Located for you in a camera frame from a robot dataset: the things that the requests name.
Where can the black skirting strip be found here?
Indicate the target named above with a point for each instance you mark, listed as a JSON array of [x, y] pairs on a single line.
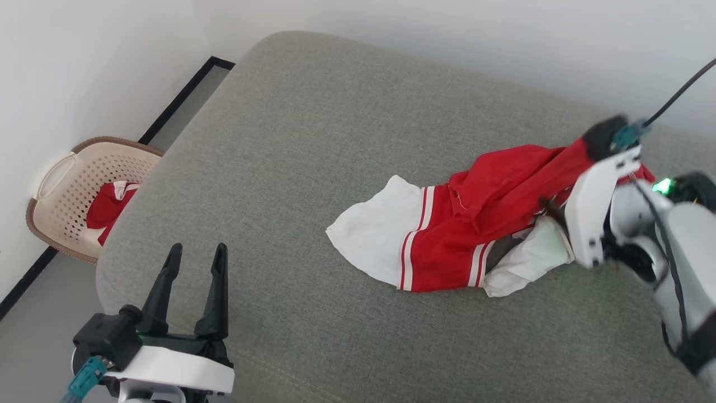
[[28, 280]]

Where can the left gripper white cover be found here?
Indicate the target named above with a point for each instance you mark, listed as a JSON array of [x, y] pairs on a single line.
[[173, 369]]

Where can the red garment in basket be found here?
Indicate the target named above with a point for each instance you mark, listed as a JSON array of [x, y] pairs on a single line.
[[106, 207]]

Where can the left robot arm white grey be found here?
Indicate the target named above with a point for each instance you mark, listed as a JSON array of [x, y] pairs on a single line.
[[148, 394]]

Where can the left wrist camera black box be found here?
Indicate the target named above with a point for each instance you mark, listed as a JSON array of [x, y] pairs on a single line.
[[106, 338]]

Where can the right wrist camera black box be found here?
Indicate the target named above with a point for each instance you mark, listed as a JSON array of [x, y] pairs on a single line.
[[598, 137]]

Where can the red and white shirt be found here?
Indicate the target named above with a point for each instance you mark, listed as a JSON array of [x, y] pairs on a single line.
[[447, 246]]

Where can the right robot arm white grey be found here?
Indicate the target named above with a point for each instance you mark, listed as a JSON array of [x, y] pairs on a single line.
[[699, 268]]

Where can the beige plastic laundry basket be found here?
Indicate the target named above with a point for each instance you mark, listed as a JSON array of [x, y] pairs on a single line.
[[67, 190]]

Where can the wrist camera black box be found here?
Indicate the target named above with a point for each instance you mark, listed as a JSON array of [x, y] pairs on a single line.
[[598, 137], [106, 338]]

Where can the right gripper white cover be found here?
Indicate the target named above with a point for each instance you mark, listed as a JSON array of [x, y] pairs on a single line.
[[593, 212]]

